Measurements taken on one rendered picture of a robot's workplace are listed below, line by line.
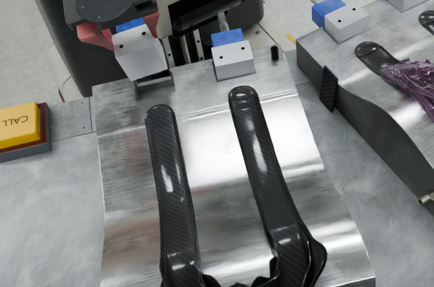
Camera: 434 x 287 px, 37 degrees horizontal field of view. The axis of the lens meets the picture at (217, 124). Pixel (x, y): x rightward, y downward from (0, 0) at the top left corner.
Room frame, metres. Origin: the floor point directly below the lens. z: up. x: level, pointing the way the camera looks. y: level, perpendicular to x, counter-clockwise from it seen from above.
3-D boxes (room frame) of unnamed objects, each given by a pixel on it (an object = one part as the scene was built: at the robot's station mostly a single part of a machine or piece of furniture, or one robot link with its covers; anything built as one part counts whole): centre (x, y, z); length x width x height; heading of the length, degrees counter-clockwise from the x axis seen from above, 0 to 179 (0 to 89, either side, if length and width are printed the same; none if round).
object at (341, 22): (0.70, -0.19, 0.86); 0.13 x 0.05 x 0.05; 19
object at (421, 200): (0.38, -0.22, 0.84); 0.02 x 0.01 x 0.02; 109
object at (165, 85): (0.60, 0.07, 0.87); 0.05 x 0.05 x 0.04; 2
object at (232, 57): (0.65, -0.04, 0.89); 0.13 x 0.05 x 0.05; 0
